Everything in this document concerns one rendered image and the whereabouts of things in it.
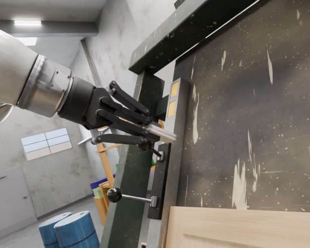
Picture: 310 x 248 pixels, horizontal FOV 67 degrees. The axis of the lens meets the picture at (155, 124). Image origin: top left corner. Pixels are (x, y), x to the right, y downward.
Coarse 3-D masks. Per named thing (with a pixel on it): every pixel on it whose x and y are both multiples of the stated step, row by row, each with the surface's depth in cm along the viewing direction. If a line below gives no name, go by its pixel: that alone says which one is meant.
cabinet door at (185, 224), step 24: (192, 216) 52; (216, 216) 47; (240, 216) 43; (264, 216) 39; (288, 216) 36; (168, 240) 56; (192, 240) 50; (216, 240) 45; (240, 240) 41; (264, 240) 38; (288, 240) 35
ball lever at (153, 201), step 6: (108, 192) 59; (114, 192) 58; (120, 192) 59; (108, 198) 59; (114, 198) 58; (120, 198) 59; (126, 198) 59; (132, 198) 59; (138, 198) 60; (144, 198) 60; (156, 198) 59; (150, 204) 60; (156, 204) 59
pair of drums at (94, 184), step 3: (114, 174) 703; (105, 177) 707; (114, 177) 694; (96, 180) 707; (99, 180) 679; (102, 180) 669; (105, 180) 674; (90, 183) 687; (93, 183) 667; (96, 183) 665; (99, 183) 665; (93, 186) 668; (96, 186) 665; (93, 192) 672; (93, 195) 678
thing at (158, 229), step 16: (176, 80) 75; (176, 96) 72; (176, 112) 69; (176, 128) 67; (176, 144) 66; (176, 160) 64; (176, 176) 63; (176, 192) 62; (160, 224) 57; (160, 240) 56
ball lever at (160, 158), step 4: (148, 140) 55; (140, 144) 55; (144, 144) 55; (148, 144) 55; (152, 144) 56; (140, 148) 55; (144, 148) 55; (148, 148) 55; (152, 148) 59; (156, 152) 61; (160, 152) 64; (160, 156) 64; (160, 160) 64
